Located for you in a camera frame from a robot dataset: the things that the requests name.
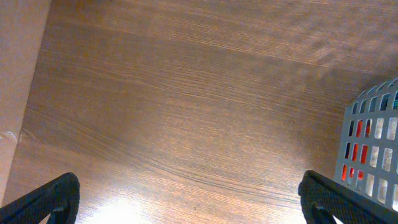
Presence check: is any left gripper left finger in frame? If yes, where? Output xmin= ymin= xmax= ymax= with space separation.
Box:
xmin=1 ymin=172 xmax=80 ymax=224

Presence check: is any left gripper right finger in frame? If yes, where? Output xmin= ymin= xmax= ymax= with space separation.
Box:
xmin=298 ymin=170 xmax=397 ymax=224

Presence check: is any grey plastic shopping basket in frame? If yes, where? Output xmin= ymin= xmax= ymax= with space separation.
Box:
xmin=333 ymin=79 xmax=397 ymax=212

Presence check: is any red spaghetti packet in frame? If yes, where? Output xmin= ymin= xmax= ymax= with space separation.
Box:
xmin=341 ymin=119 xmax=373 ymax=182

